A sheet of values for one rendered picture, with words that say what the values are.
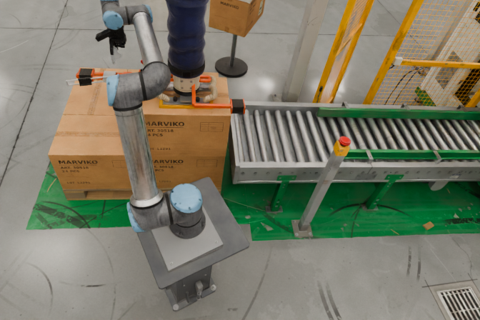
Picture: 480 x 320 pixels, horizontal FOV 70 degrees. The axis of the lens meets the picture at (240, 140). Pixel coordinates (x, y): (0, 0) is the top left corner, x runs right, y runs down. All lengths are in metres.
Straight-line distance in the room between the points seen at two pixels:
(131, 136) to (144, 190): 0.26
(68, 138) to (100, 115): 0.30
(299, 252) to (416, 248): 0.97
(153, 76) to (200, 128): 0.92
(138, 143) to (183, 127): 0.81
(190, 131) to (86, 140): 0.78
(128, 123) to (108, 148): 1.14
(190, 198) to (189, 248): 0.30
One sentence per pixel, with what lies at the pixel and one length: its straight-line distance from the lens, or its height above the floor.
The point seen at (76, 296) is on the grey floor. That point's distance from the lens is 2.67.
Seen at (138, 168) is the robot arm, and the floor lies 1.24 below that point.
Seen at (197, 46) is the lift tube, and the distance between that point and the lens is 2.02.
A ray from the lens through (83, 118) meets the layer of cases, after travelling 2.83.
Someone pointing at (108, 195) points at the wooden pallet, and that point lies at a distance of 2.97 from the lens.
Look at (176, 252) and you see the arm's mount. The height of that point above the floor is 0.78.
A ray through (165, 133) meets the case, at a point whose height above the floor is 0.77.
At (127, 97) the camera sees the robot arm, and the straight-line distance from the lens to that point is 1.41.
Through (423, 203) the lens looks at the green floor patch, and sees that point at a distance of 3.54.
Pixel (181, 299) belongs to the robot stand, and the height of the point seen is 0.04.
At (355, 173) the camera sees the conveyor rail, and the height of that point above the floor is 0.51.
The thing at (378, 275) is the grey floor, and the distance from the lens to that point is 2.96.
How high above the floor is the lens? 2.43
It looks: 46 degrees down
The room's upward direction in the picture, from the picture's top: 10 degrees clockwise
